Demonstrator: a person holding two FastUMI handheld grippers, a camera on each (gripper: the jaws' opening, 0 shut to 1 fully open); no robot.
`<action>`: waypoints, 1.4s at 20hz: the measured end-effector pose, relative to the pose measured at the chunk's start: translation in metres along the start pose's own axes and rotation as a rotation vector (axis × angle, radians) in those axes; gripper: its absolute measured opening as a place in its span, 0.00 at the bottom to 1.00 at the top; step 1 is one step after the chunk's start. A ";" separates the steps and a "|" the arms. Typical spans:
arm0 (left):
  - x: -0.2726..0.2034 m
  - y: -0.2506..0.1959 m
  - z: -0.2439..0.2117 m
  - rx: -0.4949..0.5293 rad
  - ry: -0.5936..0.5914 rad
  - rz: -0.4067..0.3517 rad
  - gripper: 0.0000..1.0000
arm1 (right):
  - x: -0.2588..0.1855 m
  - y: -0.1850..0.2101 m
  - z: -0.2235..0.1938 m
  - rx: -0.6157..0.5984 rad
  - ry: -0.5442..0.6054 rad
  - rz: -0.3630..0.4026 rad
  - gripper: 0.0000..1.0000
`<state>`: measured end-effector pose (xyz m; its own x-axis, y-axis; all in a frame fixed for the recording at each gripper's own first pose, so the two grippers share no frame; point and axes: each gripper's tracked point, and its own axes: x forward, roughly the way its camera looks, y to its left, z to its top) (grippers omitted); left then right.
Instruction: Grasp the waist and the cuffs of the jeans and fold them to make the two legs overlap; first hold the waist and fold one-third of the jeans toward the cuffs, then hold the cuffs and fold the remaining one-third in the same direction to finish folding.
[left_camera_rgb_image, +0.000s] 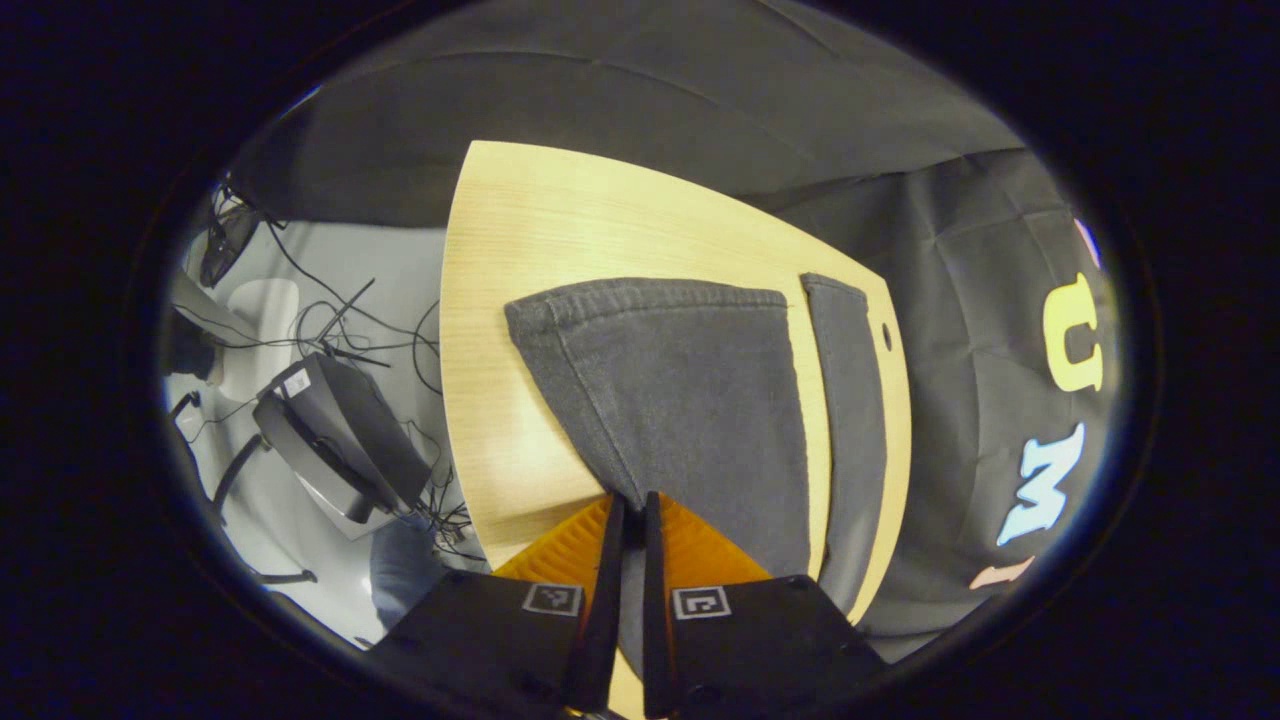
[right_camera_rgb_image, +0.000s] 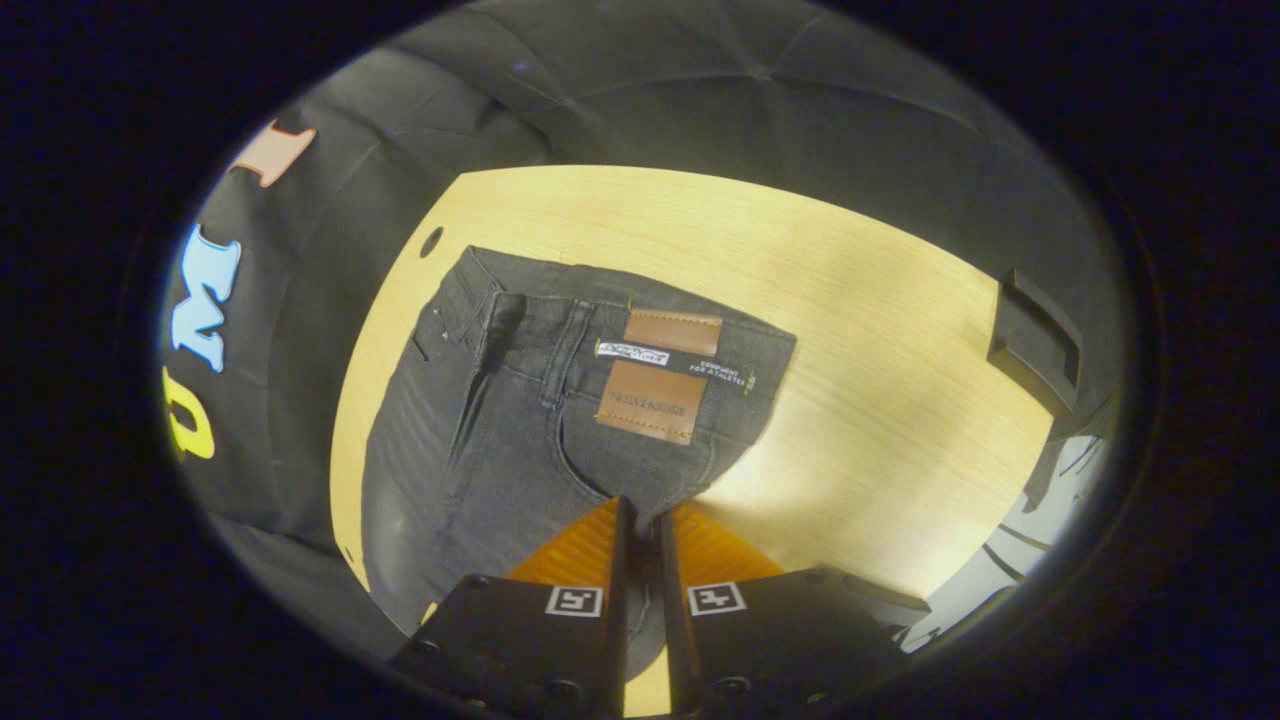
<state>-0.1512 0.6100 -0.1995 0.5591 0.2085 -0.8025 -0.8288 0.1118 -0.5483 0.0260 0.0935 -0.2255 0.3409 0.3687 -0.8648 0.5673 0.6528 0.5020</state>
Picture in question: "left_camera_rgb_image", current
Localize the dark grey computer case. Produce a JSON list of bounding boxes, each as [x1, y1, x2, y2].
[[250, 350, 437, 542]]

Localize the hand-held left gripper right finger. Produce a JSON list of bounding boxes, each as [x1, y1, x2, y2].
[[639, 489, 891, 720]]

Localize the black backdrop cloth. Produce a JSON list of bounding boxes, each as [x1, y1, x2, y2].
[[228, 0, 1123, 667]]

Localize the black chair base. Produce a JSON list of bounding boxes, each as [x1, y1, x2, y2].
[[168, 390, 321, 587]]

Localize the person's leg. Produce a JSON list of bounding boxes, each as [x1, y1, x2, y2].
[[368, 514, 453, 647]]

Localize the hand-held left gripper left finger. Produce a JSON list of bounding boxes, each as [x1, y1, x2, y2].
[[368, 491, 628, 715]]

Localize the bundle of black cables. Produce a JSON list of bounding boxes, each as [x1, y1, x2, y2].
[[262, 218, 481, 563]]

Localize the white plastic stool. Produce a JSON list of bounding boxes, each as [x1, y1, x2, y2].
[[214, 277, 303, 403]]

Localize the dark grey jeans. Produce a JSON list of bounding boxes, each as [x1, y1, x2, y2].
[[503, 272, 891, 683]]

